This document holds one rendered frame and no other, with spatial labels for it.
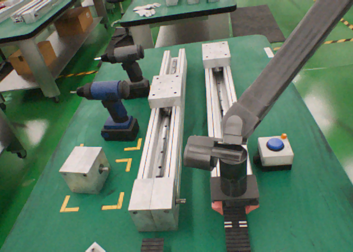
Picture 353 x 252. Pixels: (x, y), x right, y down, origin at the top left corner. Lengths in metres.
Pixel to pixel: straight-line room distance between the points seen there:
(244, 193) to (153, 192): 0.21
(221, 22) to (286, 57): 1.79
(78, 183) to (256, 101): 0.54
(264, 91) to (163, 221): 0.37
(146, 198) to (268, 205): 0.30
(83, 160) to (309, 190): 0.61
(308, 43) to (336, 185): 0.40
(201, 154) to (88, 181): 0.37
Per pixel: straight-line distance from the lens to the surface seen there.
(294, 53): 0.56
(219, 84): 1.07
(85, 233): 0.78
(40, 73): 2.98
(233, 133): 0.52
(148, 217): 0.67
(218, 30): 2.35
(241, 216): 0.69
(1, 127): 2.38
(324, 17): 0.59
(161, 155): 0.79
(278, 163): 0.79
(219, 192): 0.62
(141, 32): 2.37
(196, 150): 0.56
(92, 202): 0.83
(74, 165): 0.82
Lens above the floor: 1.38
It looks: 38 degrees down
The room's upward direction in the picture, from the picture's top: 11 degrees counter-clockwise
